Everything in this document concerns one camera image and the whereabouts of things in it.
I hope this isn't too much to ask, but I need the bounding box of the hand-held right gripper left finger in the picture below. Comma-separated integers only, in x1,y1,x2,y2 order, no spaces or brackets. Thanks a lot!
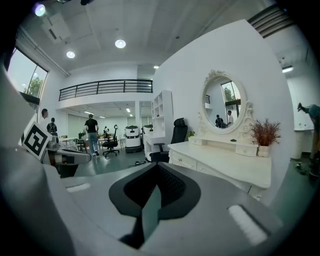
42,161,161,256

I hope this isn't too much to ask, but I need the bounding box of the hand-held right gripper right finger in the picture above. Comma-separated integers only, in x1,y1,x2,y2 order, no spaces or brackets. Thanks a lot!
139,161,285,256

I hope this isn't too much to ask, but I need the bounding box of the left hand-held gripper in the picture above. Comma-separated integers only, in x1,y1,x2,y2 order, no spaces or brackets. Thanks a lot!
21,121,92,179

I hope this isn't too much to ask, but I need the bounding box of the white ornate dressing table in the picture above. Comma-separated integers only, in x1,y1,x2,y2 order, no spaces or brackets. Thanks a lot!
167,69,273,202

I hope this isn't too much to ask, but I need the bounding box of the white desk drawer with knob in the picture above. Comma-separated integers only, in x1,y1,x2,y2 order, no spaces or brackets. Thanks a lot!
170,151,199,172

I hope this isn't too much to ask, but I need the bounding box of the black swivel chair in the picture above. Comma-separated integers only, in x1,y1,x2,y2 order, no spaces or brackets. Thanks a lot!
101,129,120,158

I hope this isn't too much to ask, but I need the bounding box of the white service robot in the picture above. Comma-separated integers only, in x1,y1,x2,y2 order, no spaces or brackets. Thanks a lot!
141,124,154,151
124,124,144,154

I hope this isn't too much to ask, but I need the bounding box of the white desk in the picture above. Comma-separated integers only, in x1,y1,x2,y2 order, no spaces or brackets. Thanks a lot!
142,132,161,161

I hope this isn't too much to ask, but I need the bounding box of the black balcony railing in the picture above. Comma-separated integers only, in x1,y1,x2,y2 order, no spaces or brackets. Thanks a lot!
58,79,154,102

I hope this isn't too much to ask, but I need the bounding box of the black office chair with armrests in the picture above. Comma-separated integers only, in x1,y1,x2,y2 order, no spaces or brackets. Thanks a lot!
149,117,189,164

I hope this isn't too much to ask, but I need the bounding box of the red-brown plant in white pot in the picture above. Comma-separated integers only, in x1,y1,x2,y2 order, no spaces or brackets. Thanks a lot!
249,118,282,158

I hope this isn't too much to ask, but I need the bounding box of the white bookshelf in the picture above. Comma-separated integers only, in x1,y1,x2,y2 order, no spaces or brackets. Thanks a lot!
150,89,174,141

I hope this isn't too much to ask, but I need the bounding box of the large window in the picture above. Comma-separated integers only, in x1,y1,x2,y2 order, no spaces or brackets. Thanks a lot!
6,46,49,99

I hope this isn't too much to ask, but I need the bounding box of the oval white-framed mirror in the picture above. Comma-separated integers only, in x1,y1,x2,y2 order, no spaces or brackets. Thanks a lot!
201,69,249,135

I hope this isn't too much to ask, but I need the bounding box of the ceiling air conditioner unit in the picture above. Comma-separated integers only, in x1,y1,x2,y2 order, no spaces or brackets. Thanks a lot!
40,12,72,45

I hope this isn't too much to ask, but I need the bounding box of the dark teal sculpture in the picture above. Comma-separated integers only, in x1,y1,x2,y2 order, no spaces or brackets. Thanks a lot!
296,101,320,161

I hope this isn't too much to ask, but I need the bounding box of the black ceiling vent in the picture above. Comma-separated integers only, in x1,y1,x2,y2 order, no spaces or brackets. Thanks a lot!
246,4,295,39

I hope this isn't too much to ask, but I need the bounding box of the bundle of floor cables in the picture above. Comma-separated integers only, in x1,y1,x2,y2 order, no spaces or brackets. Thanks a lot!
128,159,151,169

